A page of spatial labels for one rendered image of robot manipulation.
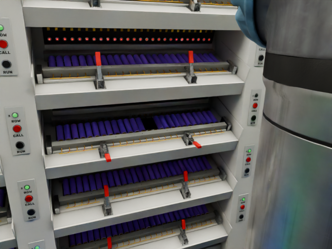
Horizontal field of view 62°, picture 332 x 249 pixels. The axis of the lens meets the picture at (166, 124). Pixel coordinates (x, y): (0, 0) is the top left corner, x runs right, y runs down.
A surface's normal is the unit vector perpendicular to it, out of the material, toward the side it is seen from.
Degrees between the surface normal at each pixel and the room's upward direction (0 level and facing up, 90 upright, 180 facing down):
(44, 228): 90
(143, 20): 111
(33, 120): 90
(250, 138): 90
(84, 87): 21
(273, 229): 90
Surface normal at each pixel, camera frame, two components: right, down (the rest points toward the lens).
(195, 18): 0.33, 0.63
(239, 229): 0.36, 0.31
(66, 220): 0.15, -0.77
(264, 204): -0.99, 0.04
